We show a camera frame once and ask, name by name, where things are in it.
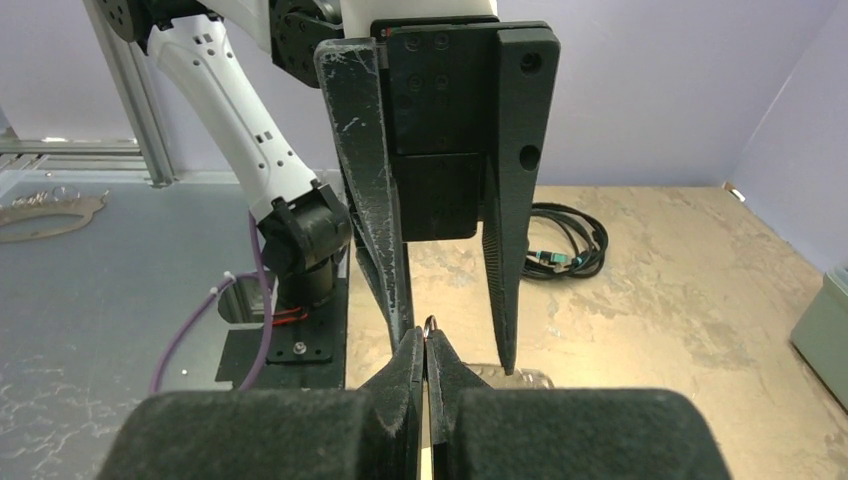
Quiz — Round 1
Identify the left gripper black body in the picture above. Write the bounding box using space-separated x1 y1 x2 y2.
370 16 498 242

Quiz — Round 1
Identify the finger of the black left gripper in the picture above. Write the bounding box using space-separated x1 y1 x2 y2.
314 38 415 350
482 21 561 374

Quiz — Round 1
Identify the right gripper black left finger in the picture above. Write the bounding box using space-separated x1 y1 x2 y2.
97 328 424 479

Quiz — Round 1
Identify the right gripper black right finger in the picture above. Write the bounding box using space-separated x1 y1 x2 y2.
425 330 731 479

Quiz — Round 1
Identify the silver metal key holder plate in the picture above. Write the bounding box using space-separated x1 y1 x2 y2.
423 314 556 480

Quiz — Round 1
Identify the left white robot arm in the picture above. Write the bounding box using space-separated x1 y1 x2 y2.
96 1 561 372

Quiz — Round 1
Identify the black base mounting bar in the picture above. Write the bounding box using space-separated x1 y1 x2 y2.
215 249 350 389

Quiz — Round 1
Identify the green plastic toolbox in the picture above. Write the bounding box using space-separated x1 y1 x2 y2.
790 264 847 410

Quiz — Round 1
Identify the coiled black cable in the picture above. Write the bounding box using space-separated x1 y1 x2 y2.
521 201 610 282

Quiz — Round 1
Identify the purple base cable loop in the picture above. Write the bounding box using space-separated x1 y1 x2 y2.
148 211 276 397

